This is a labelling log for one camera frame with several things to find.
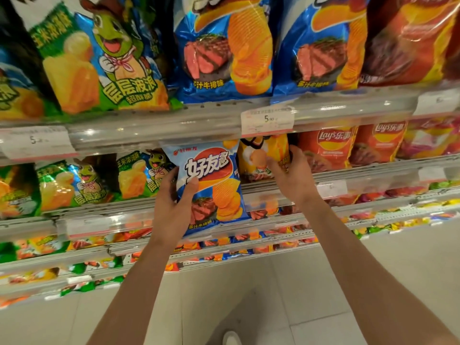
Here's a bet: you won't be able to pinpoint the white price tag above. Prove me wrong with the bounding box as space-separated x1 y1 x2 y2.
240 105 295 138
0 126 78 162
413 88 460 117
66 215 110 238
418 166 448 183
316 180 349 199

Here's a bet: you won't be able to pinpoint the green yellow snack bag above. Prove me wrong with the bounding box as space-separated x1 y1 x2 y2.
0 46 61 121

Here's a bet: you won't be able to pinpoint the person's left forearm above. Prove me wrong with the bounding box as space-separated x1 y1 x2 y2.
86 236 188 345

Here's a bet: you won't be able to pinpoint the yellow orange chip bag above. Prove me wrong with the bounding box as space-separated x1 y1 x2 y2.
236 134 292 184

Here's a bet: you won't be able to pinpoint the large green cartoon snack bag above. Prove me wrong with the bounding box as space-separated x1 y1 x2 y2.
28 0 182 115

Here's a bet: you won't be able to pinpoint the large blue steak chip bag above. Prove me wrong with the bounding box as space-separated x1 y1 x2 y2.
272 0 371 102
173 0 274 105

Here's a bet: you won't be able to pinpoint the person's left hand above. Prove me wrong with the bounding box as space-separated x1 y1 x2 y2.
152 167 200 245

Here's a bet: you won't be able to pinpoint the person's right forearm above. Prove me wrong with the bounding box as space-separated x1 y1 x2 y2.
305 196 460 345

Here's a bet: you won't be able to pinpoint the white metal lower shelves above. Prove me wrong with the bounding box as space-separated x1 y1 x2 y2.
0 188 460 306

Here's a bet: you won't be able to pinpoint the small green cartoon snack bag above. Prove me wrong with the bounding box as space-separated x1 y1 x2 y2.
116 149 177 200
36 159 116 213

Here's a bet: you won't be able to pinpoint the clear shelf edge rail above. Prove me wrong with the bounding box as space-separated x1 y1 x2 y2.
0 154 460 243
0 82 460 166

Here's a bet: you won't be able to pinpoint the green orange snack bag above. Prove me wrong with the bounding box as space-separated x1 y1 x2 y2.
0 164 41 220

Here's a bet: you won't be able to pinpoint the small blue steak chip bag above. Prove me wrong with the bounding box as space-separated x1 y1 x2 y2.
160 140 249 236

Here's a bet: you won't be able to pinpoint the pink yellow chip bag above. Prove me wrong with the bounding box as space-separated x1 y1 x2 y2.
396 116 460 161

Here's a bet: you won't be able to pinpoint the large red orange chip bag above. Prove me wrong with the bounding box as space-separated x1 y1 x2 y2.
359 0 460 87

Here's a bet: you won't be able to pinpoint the rows of colourful snack packets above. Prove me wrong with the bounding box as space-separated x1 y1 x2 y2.
0 179 460 309

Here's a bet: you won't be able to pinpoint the person's right hand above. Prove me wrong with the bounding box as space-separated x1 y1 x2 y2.
266 145 321 209

